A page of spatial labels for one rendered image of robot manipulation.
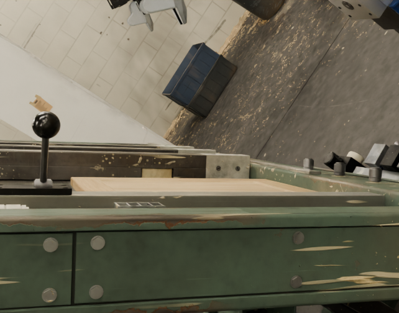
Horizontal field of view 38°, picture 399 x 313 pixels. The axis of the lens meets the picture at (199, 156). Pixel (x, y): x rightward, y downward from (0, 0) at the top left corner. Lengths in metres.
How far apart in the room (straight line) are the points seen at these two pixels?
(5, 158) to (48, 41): 5.06
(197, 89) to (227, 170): 4.05
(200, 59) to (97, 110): 1.14
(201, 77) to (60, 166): 4.21
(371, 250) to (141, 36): 5.88
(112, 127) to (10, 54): 1.03
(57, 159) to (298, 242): 0.87
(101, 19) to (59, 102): 1.65
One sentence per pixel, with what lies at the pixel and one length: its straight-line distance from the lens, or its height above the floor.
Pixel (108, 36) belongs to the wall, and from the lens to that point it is 6.48.
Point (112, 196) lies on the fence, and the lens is 0.86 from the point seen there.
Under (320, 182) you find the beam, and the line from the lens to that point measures 1.23.
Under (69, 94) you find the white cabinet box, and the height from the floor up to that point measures 1.22.
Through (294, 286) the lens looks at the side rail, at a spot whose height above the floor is 1.12.
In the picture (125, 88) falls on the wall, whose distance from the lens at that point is 6.51.
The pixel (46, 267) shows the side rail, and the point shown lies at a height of 1.38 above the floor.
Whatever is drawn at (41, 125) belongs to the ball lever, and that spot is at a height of 1.45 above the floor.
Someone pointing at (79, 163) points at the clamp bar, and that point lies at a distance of 1.45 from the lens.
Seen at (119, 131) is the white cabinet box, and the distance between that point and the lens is 5.14.
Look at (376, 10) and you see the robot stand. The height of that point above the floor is 0.92.
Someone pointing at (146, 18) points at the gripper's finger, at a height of 1.34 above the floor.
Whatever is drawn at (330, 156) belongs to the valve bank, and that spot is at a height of 0.79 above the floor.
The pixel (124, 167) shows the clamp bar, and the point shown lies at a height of 1.20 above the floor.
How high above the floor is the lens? 1.48
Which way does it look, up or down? 17 degrees down
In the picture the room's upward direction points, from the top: 57 degrees counter-clockwise
